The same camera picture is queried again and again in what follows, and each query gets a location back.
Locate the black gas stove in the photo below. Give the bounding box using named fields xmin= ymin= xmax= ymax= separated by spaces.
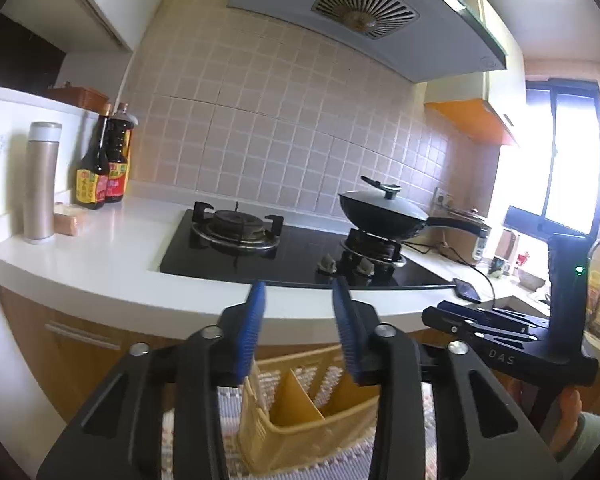
xmin=159 ymin=201 xmax=456 ymax=291

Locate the yellow plastic utensil basket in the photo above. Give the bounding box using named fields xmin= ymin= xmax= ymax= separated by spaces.
xmin=237 ymin=345 xmax=381 ymax=476

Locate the white upper cabinet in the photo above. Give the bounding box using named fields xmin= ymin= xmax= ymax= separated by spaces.
xmin=0 ymin=0 xmax=133 ymax=53

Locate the striped woven table cloth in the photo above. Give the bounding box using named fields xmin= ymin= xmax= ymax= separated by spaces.
xmin=160 ymin=365 xmax=436 ymax=480

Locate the brown box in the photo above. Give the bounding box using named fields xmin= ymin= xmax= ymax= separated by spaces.
xmin=47 ymin=82 xmax=111 ymax=113

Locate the slim soy sauce bottle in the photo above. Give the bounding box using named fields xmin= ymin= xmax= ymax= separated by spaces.
xmin=76 ymin=104 xmax=112 ymax=210

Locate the window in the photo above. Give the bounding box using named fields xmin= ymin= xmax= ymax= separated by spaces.
xmin=502 ymin=77 xmax=600 ymax=241

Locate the small carton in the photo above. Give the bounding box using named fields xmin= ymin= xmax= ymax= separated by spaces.
xmin=497 ymin=227 xmax=522 ymax=261

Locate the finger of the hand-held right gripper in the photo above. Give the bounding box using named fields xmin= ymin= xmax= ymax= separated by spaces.
xmin=422 ymin=307 xmax=537 ymax=344
xmin=436 ymin=300 xmax=551 ymax=332

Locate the rice cooker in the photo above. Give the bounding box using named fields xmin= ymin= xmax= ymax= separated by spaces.
xmin=447 ymin=207 xmax=493 ymax=266

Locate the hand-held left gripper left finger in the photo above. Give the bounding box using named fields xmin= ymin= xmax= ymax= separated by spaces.
xmin=36 ymin=280 xmax=267 ymax=480

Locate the steel thermos flask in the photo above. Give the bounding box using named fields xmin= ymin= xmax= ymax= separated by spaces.
xmin=22 ymin=121 xmax=63 ymax=245

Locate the wide soy sauce bottle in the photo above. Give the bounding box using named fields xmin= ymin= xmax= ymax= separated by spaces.
xmin=102 ymin=102 xmax=139 ymax=204

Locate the black wok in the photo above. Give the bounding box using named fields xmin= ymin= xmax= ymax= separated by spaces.
xmin=338 ymin=192 xmax=487 ymax=243

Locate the orange wall cabinet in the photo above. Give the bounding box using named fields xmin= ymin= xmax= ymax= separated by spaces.
xmin=424 ymin=0 xmax=526 ymax=147

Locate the black phone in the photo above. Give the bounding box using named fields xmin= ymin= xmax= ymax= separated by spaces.
xmin=452 ymin=277 xmax=482 ymax=302

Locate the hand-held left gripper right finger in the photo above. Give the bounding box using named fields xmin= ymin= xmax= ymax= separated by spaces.
xmin=331 ymin=276 xmax=565 ymax=480

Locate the wok lid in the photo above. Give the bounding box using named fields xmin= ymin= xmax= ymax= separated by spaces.
xmin=340 ymin=176 xmax=428 ymax=223

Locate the person's right hand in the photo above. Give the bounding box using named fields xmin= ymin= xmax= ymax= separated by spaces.
xmin=549 ymin=388 xmax=584 ymax=462

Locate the sink faucet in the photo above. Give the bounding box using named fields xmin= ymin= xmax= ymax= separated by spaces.
xmin=585 ymin=239 xmax=600 ymax=321

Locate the black power cable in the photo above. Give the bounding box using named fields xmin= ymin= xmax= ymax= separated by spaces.
xmin=405 ymin=240 xmax=497 ymax=311

